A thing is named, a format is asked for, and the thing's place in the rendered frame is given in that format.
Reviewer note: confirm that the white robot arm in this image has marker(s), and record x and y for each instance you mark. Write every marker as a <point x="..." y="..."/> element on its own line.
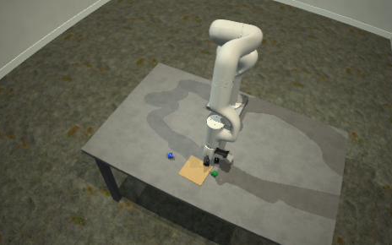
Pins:
<point x="229" y="62"/>

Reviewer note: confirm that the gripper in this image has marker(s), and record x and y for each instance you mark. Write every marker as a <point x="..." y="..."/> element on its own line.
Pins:
<point x="208" y="154"/>

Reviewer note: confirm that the tan flat mat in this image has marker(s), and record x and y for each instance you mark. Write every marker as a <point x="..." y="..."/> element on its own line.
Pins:
<point x="195" y="171"/>

